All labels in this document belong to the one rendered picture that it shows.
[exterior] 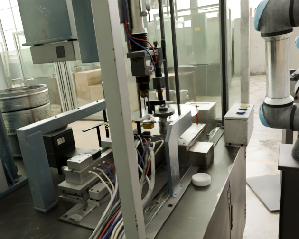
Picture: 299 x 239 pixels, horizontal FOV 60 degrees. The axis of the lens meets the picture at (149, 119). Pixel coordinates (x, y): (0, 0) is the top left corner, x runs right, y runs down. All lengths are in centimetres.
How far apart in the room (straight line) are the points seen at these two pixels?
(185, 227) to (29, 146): 54
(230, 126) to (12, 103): 107
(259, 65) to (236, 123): 826
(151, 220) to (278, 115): 69
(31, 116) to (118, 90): 97
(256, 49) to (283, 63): 835
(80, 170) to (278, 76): 84
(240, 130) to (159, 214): 64
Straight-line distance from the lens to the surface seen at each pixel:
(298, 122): 119
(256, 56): 952
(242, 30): 154
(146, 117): 106
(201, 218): 84
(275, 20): 111
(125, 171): 58
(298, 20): 109
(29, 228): 95
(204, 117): 144
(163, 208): 88
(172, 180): 91
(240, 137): 132
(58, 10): 126
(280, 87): 118
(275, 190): 244
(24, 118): 145
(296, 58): 413
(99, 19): 53
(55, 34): 128
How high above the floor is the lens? 125
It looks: 15 degrees down
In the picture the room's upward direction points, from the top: 6 degrees counter-clockwise
